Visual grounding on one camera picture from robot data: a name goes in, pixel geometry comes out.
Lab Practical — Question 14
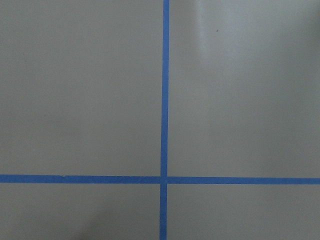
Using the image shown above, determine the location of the blue tape line lengthwise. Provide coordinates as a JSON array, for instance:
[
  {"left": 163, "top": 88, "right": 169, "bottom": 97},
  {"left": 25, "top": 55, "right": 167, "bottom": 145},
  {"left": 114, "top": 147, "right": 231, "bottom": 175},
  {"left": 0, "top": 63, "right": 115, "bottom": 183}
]
[{"left": 159, "top": 0, "right": 170, "bottom": 240}]

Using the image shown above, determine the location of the blue tape line crosswise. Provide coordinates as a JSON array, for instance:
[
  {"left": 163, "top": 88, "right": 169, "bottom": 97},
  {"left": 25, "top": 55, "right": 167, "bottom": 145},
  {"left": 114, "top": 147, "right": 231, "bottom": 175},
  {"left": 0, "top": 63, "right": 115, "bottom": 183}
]
[{"left": 0, "top": 174, "right": 320, "bottom": 185}]

